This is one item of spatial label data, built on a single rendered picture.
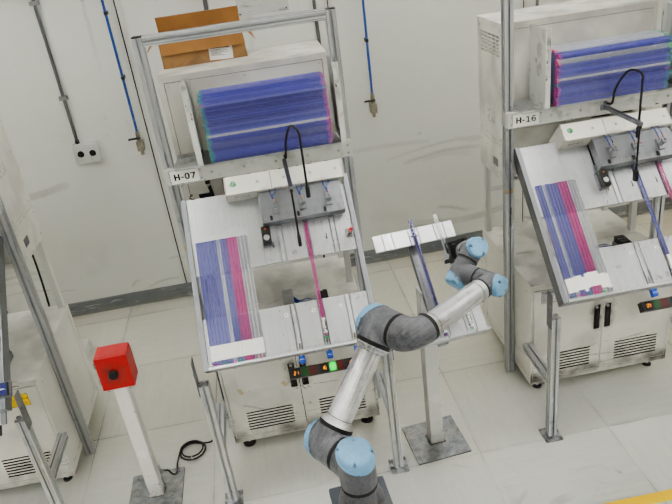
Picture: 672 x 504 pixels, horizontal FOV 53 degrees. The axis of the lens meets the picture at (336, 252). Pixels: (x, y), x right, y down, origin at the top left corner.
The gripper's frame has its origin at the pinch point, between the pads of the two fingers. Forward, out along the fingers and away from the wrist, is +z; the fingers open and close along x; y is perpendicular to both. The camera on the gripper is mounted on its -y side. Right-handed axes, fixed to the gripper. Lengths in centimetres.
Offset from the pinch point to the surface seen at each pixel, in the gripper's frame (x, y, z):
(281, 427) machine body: 78, -57, 65
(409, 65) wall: -47, 129, 132
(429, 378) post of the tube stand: 12, -46, 28
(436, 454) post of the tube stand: 14, -82, 42
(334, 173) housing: 37, 46, 8
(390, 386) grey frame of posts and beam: 32, -44, 18
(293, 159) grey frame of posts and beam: 51, 56, 12
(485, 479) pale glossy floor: -1, -93, 25
